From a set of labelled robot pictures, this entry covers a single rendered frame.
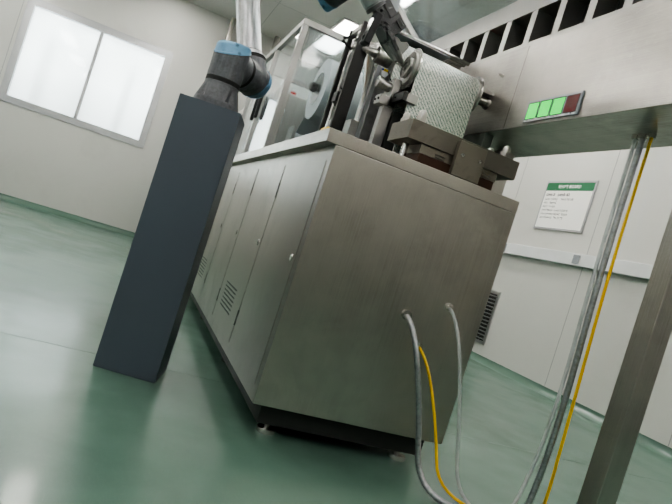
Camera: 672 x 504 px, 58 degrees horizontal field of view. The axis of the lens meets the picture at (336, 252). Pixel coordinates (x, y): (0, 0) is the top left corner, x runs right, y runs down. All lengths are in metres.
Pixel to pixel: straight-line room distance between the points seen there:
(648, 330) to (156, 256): 1.41
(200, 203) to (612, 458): 1.35
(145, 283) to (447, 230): 0.95
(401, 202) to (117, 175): 5.89
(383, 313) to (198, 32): 6.21
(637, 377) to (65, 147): 6.65
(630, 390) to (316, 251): 0.87
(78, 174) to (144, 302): 5.53
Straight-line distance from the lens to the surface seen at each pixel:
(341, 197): 1.72
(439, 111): 2.14
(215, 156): 1.97
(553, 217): 5.63
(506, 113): 2.18
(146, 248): 1.99
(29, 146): 7.53
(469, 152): 1.94
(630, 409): 1.67
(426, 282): 1.84
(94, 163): 7.46
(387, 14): 2.20
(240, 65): 2.09
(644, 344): 1.66
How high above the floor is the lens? 0.58
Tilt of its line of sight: level
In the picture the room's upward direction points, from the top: 18 degrees clockwise
